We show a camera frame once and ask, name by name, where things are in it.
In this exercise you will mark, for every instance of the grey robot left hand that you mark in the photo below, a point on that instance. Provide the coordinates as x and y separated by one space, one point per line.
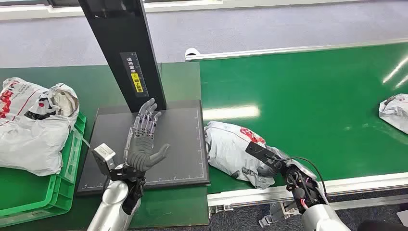
140 150

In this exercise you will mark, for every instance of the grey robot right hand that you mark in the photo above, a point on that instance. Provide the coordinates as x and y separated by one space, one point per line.
269 170

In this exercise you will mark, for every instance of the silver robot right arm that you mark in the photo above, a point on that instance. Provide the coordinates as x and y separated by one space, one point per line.
318 216

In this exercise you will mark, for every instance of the green conveyor belt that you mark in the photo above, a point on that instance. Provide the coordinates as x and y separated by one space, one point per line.
302 95

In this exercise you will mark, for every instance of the small metal clamp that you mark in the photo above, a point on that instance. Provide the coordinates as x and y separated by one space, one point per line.
220 209

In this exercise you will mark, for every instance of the black yellow label sticker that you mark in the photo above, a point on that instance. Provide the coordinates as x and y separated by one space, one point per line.
135 75

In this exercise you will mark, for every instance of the green plastic crate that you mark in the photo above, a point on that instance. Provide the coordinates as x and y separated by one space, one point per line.
47 197

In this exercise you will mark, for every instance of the torn open grey parcel bag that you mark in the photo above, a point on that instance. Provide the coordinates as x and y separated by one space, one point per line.
32 140

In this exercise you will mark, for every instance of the long grey parcel bag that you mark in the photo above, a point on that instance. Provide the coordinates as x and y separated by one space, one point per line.
395 111

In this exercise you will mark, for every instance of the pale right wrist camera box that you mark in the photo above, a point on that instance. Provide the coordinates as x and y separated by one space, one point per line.
261 153

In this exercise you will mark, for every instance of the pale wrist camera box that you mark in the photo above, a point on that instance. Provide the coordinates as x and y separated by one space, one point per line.
261 153
103 156

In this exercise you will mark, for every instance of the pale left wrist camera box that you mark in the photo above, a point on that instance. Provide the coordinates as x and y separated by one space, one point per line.
103 156

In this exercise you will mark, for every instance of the grey metal bracket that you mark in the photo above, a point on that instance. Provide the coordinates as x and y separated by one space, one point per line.
277 212

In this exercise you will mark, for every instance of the aluminium conveyor rail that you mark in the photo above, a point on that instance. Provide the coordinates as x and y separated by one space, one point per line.
287 50
366 183

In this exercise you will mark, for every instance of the white rail end cap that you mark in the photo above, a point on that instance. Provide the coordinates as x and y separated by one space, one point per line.
192 52

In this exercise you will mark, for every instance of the white wall ledge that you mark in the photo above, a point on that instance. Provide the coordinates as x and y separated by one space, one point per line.
32 13

